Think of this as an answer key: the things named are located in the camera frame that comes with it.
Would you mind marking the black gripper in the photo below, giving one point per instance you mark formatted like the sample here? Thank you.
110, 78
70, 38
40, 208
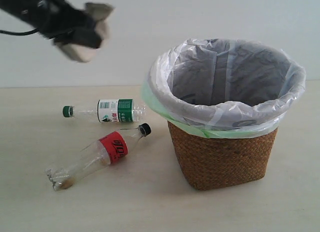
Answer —
56, 20

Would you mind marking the grey cardboard pulp tray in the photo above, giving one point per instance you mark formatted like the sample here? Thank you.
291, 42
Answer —
96, 19

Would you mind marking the red label clear soda bottle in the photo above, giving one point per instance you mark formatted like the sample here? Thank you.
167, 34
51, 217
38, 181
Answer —
100, 154

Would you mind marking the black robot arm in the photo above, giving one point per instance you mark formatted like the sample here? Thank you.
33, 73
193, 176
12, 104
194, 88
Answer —
24, 10

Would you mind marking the translucent white bin liner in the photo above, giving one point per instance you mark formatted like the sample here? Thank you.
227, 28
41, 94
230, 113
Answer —
226, 84

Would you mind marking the woven brown wicker basket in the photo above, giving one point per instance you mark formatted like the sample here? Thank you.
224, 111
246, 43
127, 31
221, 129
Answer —
213, 163

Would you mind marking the green label clear water bottle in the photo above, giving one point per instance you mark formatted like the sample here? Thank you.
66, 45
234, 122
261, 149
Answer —
120, 110

